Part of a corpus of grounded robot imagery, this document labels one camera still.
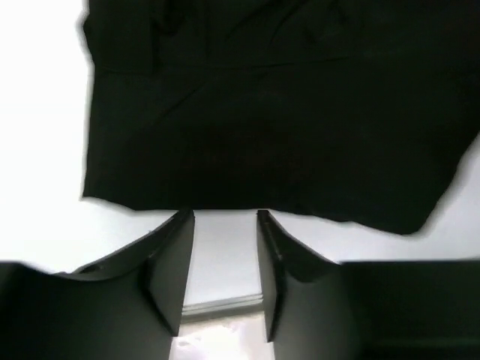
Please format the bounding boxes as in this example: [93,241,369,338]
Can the black trousers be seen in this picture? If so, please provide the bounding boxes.
[82,1,479,235]

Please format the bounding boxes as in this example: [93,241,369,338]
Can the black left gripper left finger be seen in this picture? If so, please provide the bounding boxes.
[1,210,195,360]

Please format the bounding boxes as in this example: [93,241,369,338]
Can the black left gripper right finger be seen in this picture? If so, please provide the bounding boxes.
[256,210,479,360]

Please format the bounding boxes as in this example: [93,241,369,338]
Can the aluminium front rail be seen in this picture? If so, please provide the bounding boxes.
[181,294,263,324]

